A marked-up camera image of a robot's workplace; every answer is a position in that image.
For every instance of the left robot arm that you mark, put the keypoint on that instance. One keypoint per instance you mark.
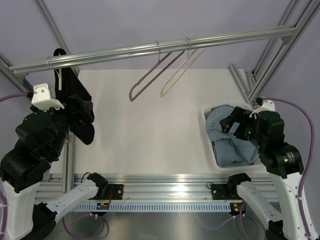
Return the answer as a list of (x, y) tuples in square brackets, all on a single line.
[(41, 138)]

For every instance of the light blue denim skirt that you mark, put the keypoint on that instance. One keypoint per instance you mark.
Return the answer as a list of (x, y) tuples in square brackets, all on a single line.
[(229, 151)]

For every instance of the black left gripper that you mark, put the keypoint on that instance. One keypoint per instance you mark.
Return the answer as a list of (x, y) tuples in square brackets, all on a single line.
[(85, 114)]

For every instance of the white plastic basket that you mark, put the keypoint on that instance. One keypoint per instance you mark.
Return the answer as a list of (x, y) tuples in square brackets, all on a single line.
[(245, 106)]

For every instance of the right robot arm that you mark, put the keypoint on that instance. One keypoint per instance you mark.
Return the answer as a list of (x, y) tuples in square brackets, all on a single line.
[(264, 129)]

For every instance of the cream hanger of black garment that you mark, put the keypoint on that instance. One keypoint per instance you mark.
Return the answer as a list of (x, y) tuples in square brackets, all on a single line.
[(59, 74)]

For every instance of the aluminium frame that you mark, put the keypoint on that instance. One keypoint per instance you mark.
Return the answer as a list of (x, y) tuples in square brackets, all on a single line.
[(123, 51)]

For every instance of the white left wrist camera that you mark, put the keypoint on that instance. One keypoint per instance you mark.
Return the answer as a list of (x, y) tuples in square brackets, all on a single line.
[(44, 98)]

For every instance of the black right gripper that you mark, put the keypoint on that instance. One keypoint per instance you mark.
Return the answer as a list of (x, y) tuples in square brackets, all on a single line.
[(239, 115)]

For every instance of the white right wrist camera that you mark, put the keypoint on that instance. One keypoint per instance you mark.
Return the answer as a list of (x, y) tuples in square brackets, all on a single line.
[(267, 105)]

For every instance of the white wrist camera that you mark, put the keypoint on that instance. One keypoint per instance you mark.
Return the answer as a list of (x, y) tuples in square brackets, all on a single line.
[(44, 98), (267, 105)]

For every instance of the black garment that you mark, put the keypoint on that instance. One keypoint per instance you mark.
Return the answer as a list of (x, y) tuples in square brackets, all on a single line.
[(71, 85)]

